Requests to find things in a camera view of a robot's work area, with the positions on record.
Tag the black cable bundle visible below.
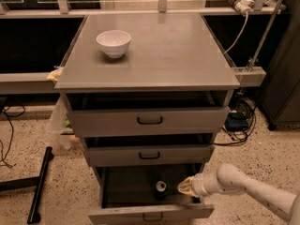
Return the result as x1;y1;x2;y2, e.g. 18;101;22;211
214;97;257;147

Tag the grey bottom drawer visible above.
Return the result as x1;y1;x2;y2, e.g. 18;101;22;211
89;164;214;225

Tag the grey middle drawer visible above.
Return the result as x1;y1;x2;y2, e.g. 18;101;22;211
83;134;214;167

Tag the blue pepsi can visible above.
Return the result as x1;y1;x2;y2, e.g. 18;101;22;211
155;181;168;201

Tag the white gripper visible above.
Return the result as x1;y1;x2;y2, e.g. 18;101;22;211
177;173;209;198

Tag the grey top drawer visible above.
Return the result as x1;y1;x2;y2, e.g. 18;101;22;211
66;93;229;137

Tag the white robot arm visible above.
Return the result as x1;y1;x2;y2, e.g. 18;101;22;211
178;164;300;225

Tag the translucent plastic bag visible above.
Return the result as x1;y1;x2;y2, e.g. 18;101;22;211
48;98;74;149

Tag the white power cable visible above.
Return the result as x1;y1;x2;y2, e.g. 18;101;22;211
222;11;250;55

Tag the dark grey cabinet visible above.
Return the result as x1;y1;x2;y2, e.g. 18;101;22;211
258;0;300;130

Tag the white power strip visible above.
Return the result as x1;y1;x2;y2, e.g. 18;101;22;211
227;0;253;14

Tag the white ceramic bowl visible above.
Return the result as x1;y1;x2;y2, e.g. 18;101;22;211
96;30;131;58

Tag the metal rod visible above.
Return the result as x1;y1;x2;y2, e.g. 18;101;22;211
244;0;283;72

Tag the black metal stand leg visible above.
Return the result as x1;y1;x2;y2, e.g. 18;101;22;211
0;146;54;225

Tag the grey drawer cabinet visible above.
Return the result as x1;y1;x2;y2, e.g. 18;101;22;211
54;12;241;225

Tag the grey drawer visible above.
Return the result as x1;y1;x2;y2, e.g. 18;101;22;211
89;164;214;225
83;134;214;167
66;93;229;137

